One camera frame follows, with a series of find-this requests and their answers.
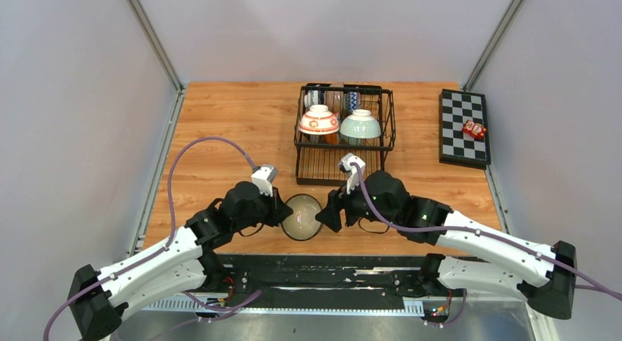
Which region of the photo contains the small red toy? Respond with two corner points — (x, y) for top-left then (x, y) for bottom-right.
(461, 119), (487, 140)

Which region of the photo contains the red floral small bowl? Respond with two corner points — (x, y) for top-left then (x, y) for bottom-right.
(297, 104), (340, 136)

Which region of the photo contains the black cream patterned bowl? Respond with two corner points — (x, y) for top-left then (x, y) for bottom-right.
(304, 133), (324, 144)

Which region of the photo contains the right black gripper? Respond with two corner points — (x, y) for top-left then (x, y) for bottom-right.
(315, 172), (398, 233)

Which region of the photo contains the red patterned bowl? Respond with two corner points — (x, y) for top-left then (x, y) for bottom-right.
(344, 91), (361, 114)

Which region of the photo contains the black white checkerboard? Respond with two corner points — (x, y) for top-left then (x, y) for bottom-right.
(439, 89), (491, 170)

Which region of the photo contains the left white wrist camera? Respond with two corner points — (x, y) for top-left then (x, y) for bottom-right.
(251, 164), (278, 197)

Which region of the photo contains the black wire dish rack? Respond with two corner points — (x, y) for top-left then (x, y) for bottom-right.
(293, 83), (396, 186)

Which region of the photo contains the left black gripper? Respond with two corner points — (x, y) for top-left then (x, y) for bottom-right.
(233, 184), (293, 232)

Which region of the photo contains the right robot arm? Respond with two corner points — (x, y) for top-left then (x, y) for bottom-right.
(316, 171), (576, 320)

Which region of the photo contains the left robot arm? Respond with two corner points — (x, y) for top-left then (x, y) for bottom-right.
(68, 181), (293, 340)

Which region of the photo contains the white orange bowl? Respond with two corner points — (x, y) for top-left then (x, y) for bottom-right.
(324, 133), (340, 145)

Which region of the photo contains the blue floral bowl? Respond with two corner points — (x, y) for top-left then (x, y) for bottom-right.
(304, 89), (324, 109)

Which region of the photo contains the black celadon bowl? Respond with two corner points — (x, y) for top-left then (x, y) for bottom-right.
(340, 109), (381, 139)

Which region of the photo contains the pale green bowl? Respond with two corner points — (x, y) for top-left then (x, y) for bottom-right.
(340, 136), (363, 146)

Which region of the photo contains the brown cream glazed bowl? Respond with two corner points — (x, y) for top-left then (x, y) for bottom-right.
(324, 82), (344, 114)

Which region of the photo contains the dark blue glazed bowl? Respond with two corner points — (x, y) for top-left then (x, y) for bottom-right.
(281, 194), (323, 241)

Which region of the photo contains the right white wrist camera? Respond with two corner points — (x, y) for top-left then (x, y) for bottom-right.
(338, 153), (366, 194)

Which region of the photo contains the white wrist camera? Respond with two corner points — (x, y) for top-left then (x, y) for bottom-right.
(251, 164), (278, 197)
(338, 153), (366, 194)

